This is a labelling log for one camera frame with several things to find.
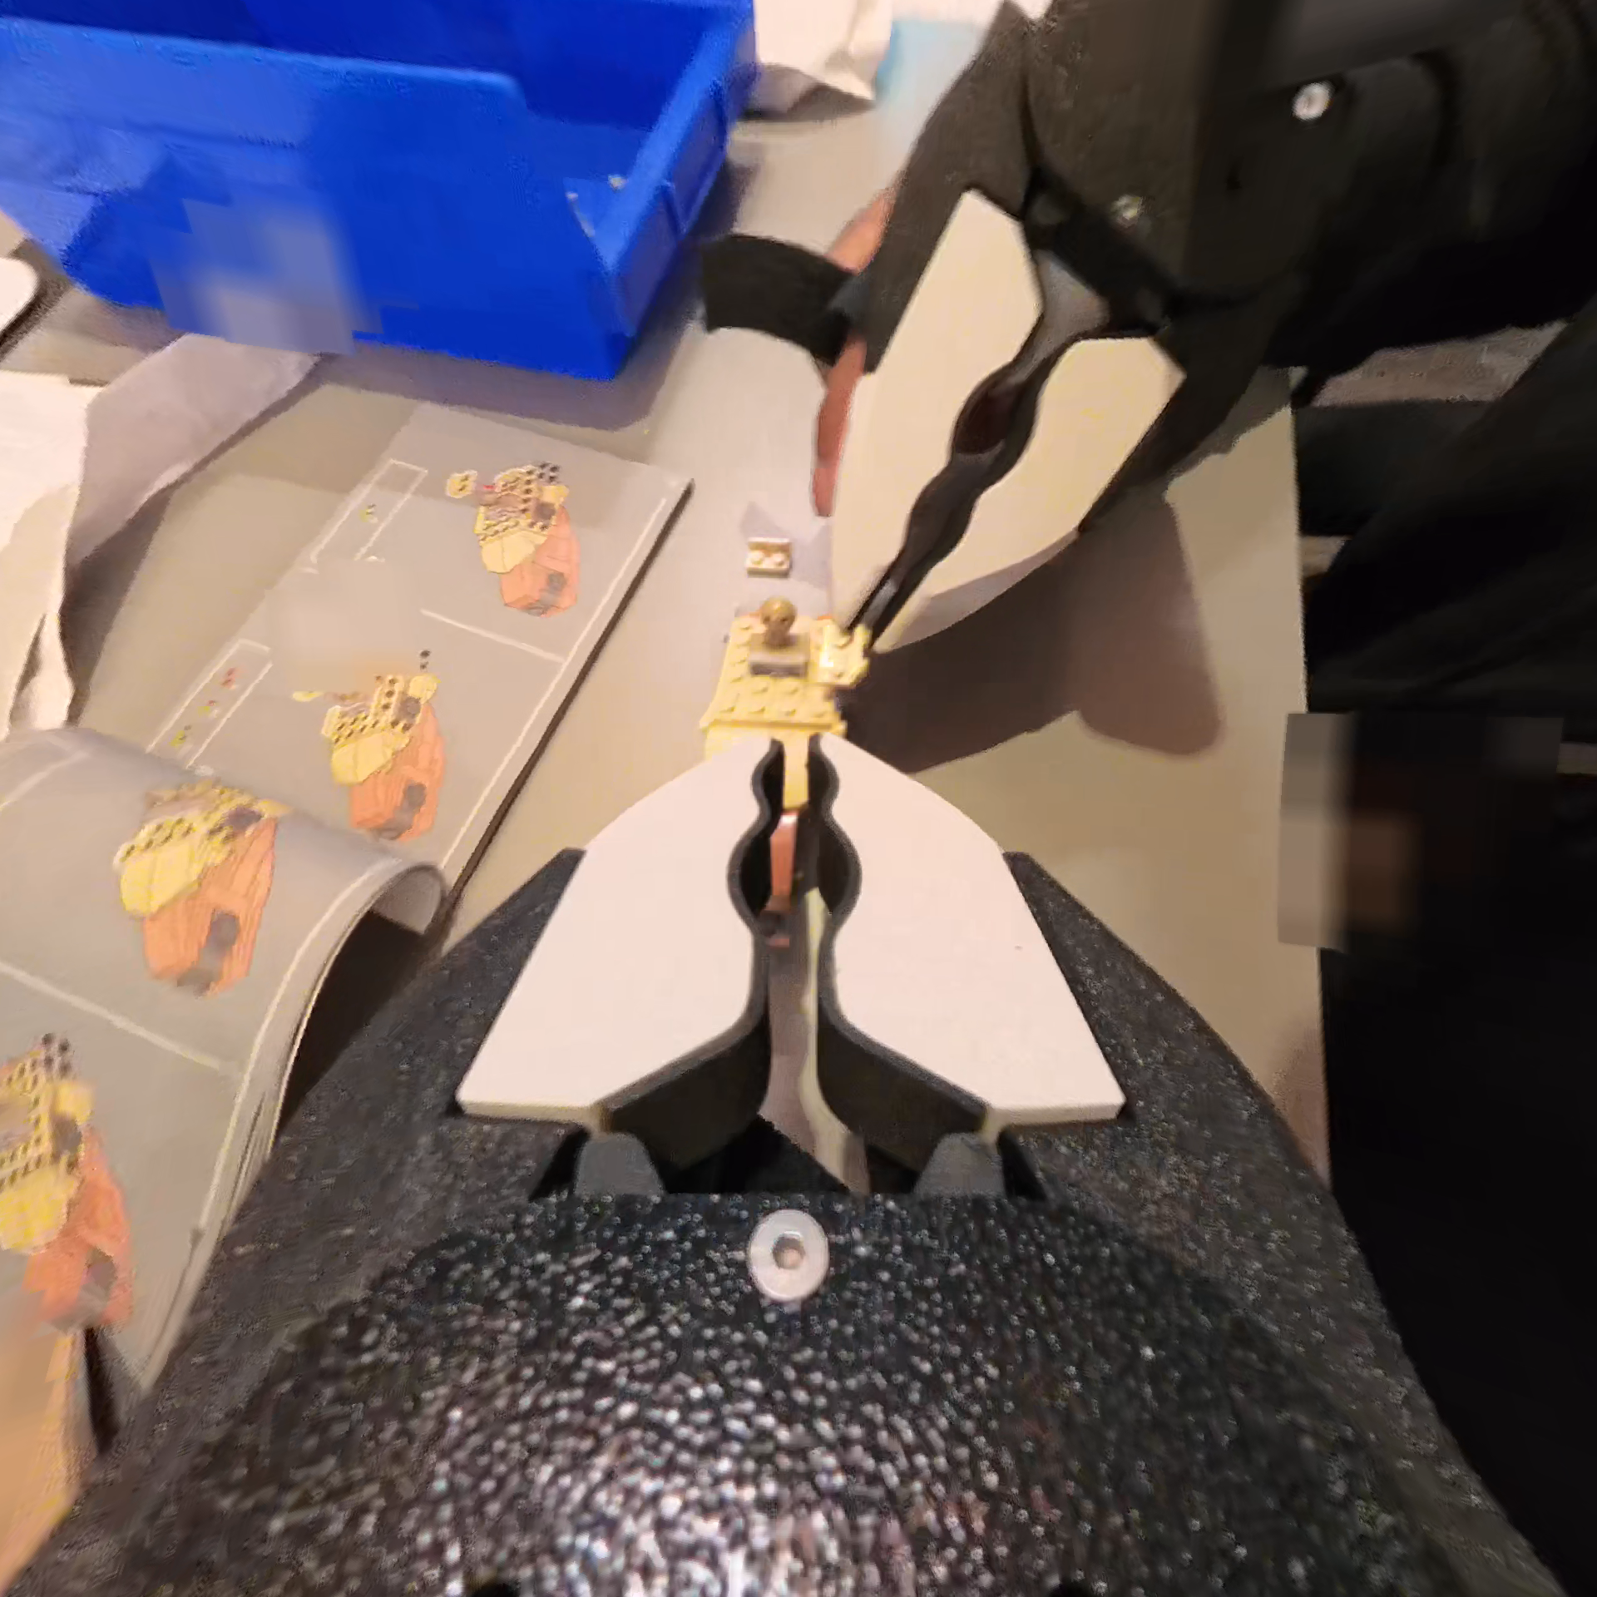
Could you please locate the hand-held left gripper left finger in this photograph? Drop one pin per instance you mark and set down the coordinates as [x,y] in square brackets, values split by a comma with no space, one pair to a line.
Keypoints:
[625,986]

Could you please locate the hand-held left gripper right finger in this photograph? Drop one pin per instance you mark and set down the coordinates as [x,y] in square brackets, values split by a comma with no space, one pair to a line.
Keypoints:
[975,986]

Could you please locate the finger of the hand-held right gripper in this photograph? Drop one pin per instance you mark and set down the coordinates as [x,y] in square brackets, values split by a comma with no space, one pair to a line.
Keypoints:
[1087,436]
[923,375]

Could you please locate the small tan brick plate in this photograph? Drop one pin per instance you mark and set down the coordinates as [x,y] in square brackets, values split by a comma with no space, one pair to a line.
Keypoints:
[771,558]

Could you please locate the tan brick vehicle model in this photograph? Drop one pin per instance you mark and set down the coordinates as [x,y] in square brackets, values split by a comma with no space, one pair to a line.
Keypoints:
[768,699]

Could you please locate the grey desk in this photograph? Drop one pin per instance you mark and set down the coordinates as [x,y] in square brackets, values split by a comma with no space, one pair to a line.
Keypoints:
[1123,849]

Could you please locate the person's right hand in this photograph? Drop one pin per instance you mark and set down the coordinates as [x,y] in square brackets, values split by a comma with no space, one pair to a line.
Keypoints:
[844,425]

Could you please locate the grey instruction booklet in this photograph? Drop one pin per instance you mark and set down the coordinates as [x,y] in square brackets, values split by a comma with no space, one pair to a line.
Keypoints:
[376,649]

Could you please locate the blue plastic bin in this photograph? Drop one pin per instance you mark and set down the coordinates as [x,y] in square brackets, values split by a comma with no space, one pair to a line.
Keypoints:
[376,162]

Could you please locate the white paper bag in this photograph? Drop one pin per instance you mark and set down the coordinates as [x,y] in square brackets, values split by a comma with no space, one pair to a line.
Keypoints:
[76,499]

